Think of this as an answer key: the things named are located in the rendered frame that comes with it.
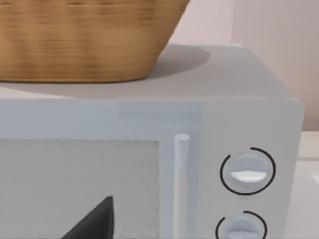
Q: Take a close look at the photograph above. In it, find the pale microwave oven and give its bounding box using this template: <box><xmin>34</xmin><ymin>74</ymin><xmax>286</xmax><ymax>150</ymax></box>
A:
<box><xmin>0</xmin><ymin>43</ymin><xmax>305</xmax><ymax>239</ymax></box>

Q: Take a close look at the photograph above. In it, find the pale microwave knob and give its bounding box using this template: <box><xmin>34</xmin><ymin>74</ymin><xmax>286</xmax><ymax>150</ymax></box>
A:
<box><xmin>222</xmin><ymin>152</ymin><xmax>270</xmax><ymax>191</ymax></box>
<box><xmin>218</xmin><ymin>215</ymin><xmax>265</xmax><ymax>239</ymax></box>

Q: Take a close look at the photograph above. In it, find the pale microwave door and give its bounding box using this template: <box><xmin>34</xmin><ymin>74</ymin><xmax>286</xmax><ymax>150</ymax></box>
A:
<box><xmin>0</xmin><ymin>101</ymin><xmax>203</xmax><ymax>239</ymax></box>

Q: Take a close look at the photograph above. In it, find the pale microwave door handle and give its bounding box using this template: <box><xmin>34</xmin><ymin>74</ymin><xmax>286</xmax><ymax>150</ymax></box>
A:
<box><xmin>173</xmin><ymin>133</ymin><xmax>190</xmax><ymax>239</ymax></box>

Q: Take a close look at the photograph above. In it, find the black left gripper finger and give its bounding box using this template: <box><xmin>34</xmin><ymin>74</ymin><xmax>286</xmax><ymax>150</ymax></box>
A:
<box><xmin>59</xmin><ymin>196</ymin><xmax>115</xmax><ymax>239</ymax></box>

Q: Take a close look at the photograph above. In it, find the woven wicker basket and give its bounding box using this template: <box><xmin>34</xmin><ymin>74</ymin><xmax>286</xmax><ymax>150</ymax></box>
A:
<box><xmin>0</xmin><ymin>0</ymin><xmax>191</xmax><ymax>84</ymax></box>

